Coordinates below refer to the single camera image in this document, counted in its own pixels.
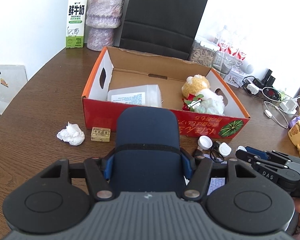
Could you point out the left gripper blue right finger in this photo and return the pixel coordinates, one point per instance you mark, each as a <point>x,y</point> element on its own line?
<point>187,165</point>

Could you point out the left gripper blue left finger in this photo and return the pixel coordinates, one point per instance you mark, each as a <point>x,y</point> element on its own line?
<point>107,166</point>

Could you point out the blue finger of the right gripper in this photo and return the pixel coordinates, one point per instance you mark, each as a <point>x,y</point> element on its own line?
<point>253,160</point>
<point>261,154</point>

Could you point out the purple knitted cloth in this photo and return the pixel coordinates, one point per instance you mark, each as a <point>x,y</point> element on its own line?
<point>215,183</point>

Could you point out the small white round lid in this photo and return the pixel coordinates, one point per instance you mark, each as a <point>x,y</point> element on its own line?
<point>204,143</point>

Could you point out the navy blue zip pouch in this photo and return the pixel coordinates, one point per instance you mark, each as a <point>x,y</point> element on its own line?
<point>147,154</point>

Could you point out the white tissue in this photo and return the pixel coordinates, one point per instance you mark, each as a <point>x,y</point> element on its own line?
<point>72,134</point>

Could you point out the iridescent plastic bag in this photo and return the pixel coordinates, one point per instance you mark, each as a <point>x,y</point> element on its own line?
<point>206,106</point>

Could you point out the clear cotton swab box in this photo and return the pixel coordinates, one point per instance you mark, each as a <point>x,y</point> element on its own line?
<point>146,95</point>

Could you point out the yellow white plush toy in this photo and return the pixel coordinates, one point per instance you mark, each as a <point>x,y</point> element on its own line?
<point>199,84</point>

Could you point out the small yellow box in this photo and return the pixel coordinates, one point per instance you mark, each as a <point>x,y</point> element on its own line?
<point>100,134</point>

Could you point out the white round charger puck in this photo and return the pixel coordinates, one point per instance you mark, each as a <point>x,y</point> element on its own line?
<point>268,113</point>

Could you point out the white power adapter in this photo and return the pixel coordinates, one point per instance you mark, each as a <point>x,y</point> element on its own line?
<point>253,89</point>

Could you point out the red cardboard pumpkin box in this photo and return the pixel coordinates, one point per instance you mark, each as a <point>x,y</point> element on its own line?
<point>117,68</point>

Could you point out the white round robot speaker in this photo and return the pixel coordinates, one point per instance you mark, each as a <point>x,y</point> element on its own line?
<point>247,68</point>

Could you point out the empty glass cup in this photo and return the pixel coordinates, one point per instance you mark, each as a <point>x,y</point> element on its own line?
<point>223,63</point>

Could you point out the water bottle right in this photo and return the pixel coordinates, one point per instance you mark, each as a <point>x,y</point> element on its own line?
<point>241,55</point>

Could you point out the water bottle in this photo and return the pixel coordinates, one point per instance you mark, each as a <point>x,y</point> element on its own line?
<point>232,48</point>
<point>221,40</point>
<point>241,55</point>

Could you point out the water bottle middle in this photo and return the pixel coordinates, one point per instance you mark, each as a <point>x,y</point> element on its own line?
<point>232,48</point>

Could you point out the clear seed storage container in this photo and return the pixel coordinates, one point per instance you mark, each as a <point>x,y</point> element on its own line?
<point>203,52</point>

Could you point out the water bottle left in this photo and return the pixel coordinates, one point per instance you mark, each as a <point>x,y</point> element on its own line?
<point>221,40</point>

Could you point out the black paper shopping bag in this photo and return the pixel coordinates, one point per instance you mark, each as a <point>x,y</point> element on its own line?
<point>162,27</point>

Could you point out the purple textured vase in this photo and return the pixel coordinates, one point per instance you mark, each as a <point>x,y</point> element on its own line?
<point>103,17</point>

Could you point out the white green milk carton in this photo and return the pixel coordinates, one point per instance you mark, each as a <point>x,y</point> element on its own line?
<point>75,23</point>

